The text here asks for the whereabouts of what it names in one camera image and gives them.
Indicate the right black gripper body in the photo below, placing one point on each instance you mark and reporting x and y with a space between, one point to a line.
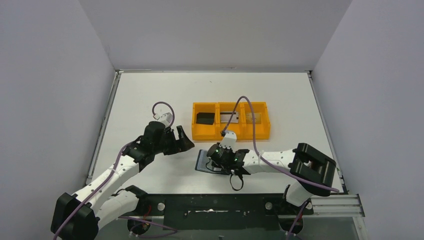
213 162

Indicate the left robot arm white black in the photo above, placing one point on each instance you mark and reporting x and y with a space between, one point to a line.
80 216

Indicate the blue leather card holder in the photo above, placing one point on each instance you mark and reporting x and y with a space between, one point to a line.
204 164

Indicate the orange three-compartment bin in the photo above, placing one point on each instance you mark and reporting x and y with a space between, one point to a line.
244 131

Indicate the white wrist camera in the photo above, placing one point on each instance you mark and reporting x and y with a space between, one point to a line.
229 140
167 118

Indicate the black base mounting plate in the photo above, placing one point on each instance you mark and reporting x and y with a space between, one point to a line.
236 211

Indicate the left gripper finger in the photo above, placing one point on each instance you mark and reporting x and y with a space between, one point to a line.
179 146
181 134

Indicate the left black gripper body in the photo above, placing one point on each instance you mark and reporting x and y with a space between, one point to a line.
173 141

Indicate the gold card in bin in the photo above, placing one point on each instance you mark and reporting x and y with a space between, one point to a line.
253 118

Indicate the black card in bin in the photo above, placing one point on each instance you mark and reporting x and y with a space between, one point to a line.
205 118

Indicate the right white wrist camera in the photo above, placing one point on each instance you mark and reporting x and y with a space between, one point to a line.
229 140

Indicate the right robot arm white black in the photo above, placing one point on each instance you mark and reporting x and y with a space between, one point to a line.
313 170

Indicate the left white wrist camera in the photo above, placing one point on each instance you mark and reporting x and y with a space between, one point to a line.
167 118

